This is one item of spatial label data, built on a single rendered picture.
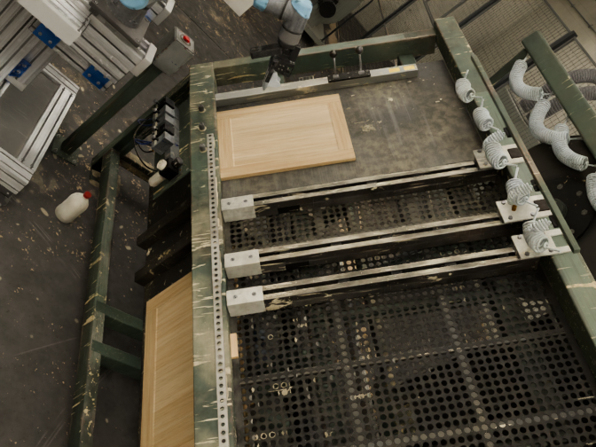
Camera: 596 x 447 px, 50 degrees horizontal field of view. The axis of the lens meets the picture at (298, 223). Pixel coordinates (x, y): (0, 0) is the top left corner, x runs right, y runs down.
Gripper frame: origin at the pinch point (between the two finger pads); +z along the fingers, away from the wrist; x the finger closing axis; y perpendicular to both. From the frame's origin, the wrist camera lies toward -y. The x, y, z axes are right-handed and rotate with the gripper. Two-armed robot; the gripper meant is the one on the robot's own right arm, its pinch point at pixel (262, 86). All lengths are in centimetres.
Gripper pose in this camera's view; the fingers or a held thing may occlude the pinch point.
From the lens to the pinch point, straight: 242.4
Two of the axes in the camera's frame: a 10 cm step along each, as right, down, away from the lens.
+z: -3.7, 7.1, 6.0
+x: 0.0, -6.4, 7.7
